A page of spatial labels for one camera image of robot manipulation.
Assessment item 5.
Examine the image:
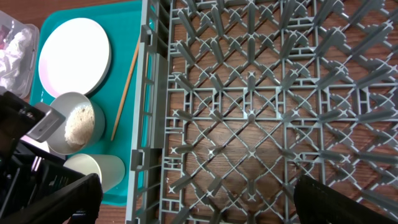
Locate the grey dishwasher rack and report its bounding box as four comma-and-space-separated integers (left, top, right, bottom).
125, 0, 397, 223

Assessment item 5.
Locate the clear plastic waste bin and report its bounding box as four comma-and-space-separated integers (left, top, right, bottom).
1, 11, 40, 98

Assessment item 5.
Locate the small white cup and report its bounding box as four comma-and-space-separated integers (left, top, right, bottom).
63, 154, 125, 193

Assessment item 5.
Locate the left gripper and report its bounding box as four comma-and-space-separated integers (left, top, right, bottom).
1, 91, 85, 218

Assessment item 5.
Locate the large white plate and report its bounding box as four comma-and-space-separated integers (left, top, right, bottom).
38, 17, 111, 98

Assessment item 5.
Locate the teal plastic serving tray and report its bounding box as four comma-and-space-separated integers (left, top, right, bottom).
29, 0, 153, 207

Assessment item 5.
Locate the white napkin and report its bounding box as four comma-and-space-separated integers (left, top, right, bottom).
1, 28, 32, 91

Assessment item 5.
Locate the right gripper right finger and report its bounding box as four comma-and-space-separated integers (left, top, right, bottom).
294, 175, 395, 224

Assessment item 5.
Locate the grey bowl with rice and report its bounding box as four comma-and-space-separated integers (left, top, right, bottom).
47, 92, 106, 155

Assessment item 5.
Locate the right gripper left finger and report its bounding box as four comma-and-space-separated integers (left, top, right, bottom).
1, 174, 103, 224

